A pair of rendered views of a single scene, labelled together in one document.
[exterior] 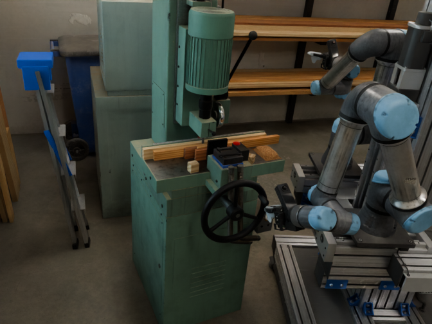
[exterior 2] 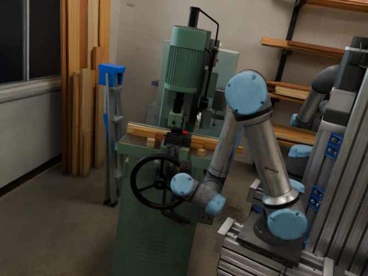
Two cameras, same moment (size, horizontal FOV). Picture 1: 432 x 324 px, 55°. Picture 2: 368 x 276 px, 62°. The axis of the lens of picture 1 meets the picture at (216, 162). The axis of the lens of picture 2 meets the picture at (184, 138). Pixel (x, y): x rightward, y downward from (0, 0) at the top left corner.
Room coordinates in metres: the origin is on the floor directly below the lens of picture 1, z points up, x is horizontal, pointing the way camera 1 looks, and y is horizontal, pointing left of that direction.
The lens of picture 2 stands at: (0.24, -0.78, 1.48)
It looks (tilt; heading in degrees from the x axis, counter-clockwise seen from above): 19 degrees down; 29
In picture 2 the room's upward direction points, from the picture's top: 10 degrees clockwise
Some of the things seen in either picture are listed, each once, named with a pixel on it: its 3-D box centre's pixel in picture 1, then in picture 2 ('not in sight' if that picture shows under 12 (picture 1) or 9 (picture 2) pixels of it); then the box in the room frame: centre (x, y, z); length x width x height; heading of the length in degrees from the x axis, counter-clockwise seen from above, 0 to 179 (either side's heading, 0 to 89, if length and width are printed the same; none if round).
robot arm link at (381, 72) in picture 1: (379, 89); not in sight; (1.85, -0.72, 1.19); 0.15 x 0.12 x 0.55; 110
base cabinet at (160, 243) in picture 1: (186, 234); (161, 212); (1.73, 0.12, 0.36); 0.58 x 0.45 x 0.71; 28
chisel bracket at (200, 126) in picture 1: (202, 125); (176, 119); (1.65, 0.07, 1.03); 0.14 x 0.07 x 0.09; 28
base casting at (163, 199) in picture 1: (189, 168); (170, 156); (1.74, 0.12, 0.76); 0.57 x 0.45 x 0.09; 28
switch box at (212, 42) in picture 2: not in sight; (212, 52); (1.98, 0.09, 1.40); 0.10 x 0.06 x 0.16; 28
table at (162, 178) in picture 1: (218, 169); (175, 154); (1.55, -0.02, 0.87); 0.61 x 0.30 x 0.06; 118
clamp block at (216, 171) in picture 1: (229, 169); (174, 151); (1.47, -0.06, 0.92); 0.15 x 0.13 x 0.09; 118
